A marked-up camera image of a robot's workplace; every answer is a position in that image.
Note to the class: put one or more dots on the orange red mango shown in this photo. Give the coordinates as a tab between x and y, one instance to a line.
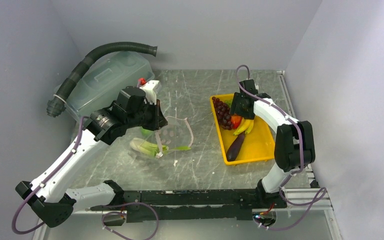
235	121

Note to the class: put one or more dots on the yellow banana bunch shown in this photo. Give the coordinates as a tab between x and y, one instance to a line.
245	127

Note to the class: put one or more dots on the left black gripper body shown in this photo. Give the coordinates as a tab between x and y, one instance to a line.
146	118

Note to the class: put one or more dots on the green white celery stalk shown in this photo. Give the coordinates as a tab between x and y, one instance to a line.
151	149

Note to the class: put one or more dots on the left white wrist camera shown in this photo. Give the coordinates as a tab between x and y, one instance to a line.
151	89

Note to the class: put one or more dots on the purple grape bunch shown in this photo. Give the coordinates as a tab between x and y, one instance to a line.
222	112

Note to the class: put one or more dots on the purple eggplant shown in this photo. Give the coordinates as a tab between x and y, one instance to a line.
235	148

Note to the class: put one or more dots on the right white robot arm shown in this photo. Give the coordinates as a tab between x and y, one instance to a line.
294	146

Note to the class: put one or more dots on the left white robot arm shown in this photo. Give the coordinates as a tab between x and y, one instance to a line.
50	195

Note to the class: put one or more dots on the clear pink zip top bag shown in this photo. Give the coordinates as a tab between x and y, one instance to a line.
176	136

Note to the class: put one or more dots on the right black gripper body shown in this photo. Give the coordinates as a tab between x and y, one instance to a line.
237	107

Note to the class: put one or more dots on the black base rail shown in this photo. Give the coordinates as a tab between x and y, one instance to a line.
147	205

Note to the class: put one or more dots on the clear lidded storage box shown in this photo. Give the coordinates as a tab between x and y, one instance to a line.
103	82

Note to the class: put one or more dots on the yellow plastic tray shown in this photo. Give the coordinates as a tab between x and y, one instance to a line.
258	145

